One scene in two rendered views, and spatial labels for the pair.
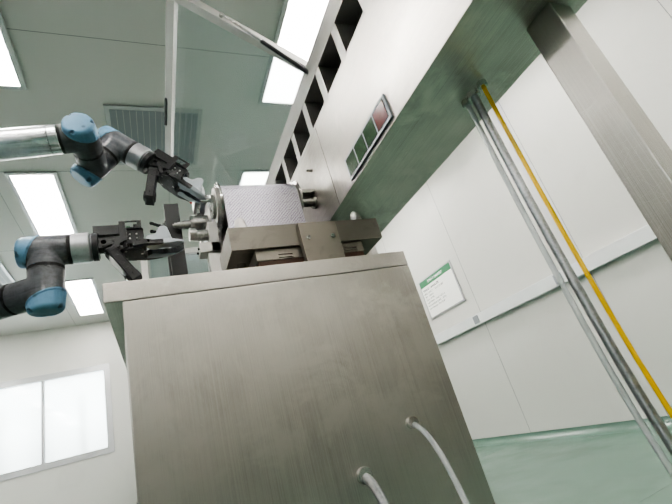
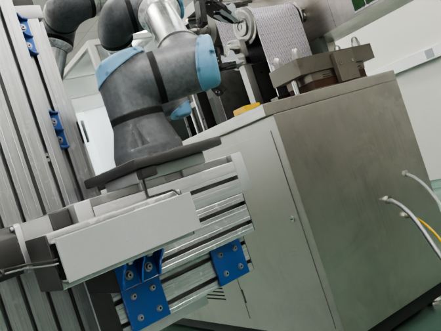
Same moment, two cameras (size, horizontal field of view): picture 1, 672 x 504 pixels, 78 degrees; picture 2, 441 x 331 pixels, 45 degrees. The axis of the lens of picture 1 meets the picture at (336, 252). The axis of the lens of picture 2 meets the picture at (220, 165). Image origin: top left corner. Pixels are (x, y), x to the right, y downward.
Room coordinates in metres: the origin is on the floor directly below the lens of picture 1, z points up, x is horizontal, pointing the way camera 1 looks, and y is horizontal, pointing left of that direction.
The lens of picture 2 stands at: (-0.95, 0.77, 0.75)
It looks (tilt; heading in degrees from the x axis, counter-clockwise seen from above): 0 degrees down; 354
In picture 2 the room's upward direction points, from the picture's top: 18 degrees counter-clockwise
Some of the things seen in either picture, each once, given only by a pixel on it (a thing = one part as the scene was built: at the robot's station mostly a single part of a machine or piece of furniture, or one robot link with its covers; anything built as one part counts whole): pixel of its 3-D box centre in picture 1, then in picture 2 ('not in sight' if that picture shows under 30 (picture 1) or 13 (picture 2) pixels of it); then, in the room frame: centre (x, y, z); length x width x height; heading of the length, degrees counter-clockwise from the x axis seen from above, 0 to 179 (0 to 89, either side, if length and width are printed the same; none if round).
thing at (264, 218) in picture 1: (272, 238); (289, 54); (1.10, 0.17, 1.09); 0.23 x 0.01 x 0.18; 117
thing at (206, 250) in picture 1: (212, 271); (246, 79); (1.11, 0.36, 1.05); 0.06 x 0.05 x 0.31; 117
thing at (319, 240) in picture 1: (320, 242); (345, 65); (0.94, 0.03, 0.96); 0.10 x 0.03 x 0.11; 117
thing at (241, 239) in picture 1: (301, 247); (322, 65); (1.01, 0.08, 1.00); 0.40 x 0.16 x 0.06; 117
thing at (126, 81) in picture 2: not in sight; (129, 84); (0.20, 0.79, 0.98); 0.13 x 0.12 x 0.14; 90
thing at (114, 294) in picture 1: (216, 382); (175, 157); (1.95, 0.71, 0.88); 2.52 x 0.66 x 0.04; 27
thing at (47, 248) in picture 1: (45, 252); not in sight; (0.85, 0.66, 1.11); 0.11 x 0.08 x 0.09; 117
